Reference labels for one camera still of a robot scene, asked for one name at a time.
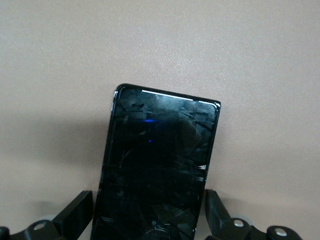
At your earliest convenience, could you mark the large black cracked smartphone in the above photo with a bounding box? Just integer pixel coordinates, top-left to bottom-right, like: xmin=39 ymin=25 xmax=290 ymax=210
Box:
xmin=89 ymin=83 xmax=222 ymax=240

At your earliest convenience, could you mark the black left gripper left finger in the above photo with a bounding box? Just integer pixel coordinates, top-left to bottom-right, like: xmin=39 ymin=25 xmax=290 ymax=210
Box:
xmin=0 ymin=190 xmax=94 ymax=240

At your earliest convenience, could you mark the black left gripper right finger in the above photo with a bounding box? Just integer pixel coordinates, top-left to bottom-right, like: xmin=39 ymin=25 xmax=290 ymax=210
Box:
xmin=204 ymin=189 xmax=305 ymax=240

